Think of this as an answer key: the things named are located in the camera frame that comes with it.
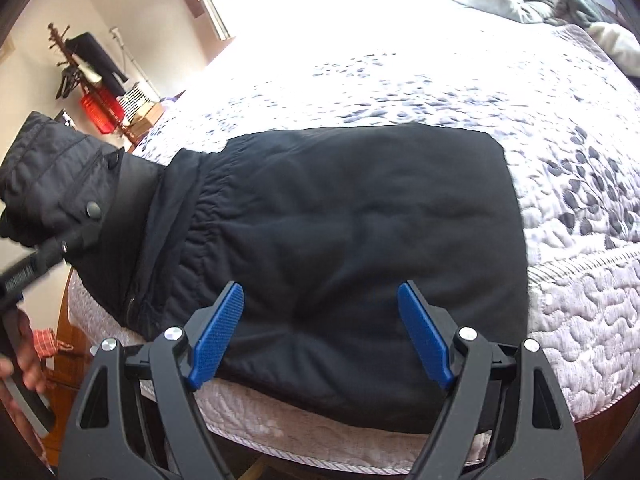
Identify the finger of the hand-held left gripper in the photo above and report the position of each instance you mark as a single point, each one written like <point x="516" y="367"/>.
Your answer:
<point x="65" y="247"/>

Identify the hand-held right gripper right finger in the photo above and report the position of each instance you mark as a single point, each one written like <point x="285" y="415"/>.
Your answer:
<point x="425" y="335"/>

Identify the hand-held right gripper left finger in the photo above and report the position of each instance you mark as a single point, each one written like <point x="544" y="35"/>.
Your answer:
<point x="217" y="335"/>

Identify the black quilted jacket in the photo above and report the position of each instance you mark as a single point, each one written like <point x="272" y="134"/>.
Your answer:
<point x="325" y="240"/>

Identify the person's left hand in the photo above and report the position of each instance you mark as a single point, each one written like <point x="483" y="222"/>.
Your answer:
<point x="30" y="355"/>

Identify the red plaid cloth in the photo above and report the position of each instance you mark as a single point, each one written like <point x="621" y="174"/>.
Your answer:
<point x="50" y="344"/>

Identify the red bag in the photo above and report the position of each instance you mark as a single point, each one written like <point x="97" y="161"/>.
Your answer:
<point x="102" y="112"/>

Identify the cardboard box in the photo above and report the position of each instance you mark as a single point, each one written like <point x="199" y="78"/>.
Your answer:
<point x="147" y="117"/>

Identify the black clothes hangers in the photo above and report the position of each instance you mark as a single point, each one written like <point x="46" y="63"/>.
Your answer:
<point x="67" y="85"/>

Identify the lavender quilted bedspread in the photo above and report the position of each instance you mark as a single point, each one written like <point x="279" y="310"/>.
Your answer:
<point x="575" y="260"/>

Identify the white hanging garment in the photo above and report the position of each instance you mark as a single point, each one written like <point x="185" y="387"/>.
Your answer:
<point x="92" y="74"/>

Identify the black hanging garment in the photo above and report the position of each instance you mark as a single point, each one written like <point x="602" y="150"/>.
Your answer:
<point x="97" y="57"/>

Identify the white floor stand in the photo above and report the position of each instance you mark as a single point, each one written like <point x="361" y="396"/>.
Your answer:
<point x="131" y="60"/>

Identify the wooden coat rack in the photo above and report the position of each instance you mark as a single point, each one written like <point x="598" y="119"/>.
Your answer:
<point x="57" y="42"/>

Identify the white bed sheet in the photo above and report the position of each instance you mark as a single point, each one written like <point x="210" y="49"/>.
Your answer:
<point x="350" y="25"/>

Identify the white fluffy blanket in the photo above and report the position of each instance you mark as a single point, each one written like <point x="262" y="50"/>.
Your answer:
<point x="617" y="45"/>

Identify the grey-green blanket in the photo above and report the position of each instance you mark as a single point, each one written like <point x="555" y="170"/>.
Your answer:
<point x="590" y="5"/>

